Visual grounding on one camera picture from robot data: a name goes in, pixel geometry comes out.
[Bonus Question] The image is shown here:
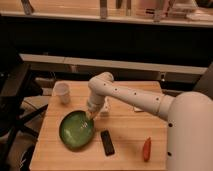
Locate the black rectangular remote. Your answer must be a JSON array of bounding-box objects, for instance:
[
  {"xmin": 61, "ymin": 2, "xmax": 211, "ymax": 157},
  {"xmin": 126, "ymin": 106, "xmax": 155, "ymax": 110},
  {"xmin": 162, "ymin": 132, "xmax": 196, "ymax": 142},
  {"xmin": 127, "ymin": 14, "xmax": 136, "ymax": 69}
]
[{"xmin": 101, "ymin": 130, "xmax": 115, "ymax": 156}]

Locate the white plastic cup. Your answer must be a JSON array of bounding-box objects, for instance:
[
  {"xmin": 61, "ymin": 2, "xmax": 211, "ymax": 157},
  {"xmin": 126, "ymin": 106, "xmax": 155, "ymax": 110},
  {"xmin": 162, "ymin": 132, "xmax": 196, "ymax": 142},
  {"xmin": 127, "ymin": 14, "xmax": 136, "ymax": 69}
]
[{"xmin": 54, "ymin": 82, "xmax": 70, "ymax": 104}]

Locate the orange carrot toy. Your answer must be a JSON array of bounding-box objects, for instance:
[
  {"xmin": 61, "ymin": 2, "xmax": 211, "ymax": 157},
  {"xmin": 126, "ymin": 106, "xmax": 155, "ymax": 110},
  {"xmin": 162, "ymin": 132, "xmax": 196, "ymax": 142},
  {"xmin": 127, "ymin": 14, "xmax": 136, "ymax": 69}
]
[{"xmin": 142, "ymin": 138, "xmax": 151, "ymax": 162}]

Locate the black office chair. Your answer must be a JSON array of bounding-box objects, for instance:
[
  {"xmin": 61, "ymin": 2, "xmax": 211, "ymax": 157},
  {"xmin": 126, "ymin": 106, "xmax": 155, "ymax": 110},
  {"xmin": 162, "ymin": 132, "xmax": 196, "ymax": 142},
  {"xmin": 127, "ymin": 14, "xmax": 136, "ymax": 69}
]
[{"xmin": 0, "ymin": 50, "xmax": 47, "ymax": 171}]

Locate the green ceramic bowl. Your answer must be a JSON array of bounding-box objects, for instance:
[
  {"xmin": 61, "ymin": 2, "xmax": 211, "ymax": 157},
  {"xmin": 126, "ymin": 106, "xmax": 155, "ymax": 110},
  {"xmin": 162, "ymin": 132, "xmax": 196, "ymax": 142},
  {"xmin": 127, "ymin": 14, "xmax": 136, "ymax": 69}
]
[{"xmin": 59, "ymin": 110, "xmax": 94, "ymax": 151}]

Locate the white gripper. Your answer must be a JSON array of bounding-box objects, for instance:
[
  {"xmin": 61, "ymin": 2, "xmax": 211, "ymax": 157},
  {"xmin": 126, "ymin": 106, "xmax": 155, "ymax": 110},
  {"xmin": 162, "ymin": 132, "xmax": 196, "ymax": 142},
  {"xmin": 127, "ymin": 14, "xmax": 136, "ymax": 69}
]
[{"xmin": 86, "ymin": 101, "xmax": 102, "ymax": 119}]

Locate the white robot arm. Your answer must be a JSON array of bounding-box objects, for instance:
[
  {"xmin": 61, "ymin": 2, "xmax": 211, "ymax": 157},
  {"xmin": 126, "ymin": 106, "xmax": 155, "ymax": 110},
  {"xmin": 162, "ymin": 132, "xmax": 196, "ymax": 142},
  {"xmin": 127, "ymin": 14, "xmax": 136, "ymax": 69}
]
[{"xmin": 87, "ymin": 72, "xmax": 213, "ymax": 171}]

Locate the long white shelf rail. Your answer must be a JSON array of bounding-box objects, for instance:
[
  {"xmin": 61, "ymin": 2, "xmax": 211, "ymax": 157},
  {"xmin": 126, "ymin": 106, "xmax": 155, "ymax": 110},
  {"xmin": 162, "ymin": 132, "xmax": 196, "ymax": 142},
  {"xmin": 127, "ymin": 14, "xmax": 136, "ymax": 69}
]
[{"xmin": 20, "ymin": 54, "xmax": 208, "ymax": 75}]

